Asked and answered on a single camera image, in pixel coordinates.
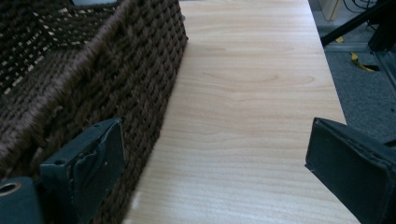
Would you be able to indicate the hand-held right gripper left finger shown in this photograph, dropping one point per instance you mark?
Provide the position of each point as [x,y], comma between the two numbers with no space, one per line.
[93,161]

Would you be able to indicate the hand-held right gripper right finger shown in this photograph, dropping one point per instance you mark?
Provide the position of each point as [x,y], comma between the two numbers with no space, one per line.
[351,168]

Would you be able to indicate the brown woven basket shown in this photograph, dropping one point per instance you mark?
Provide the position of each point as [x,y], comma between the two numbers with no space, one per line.
[102,77]

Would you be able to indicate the yellow black floor tape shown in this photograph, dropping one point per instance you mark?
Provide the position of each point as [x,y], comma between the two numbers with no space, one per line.
[359,63]

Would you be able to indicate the black metal stand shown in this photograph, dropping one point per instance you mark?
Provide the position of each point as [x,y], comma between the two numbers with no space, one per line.
[351,24]

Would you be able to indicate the aluminium floor rail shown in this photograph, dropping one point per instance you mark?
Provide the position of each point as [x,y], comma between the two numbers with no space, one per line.
[387,67]
[345,47]

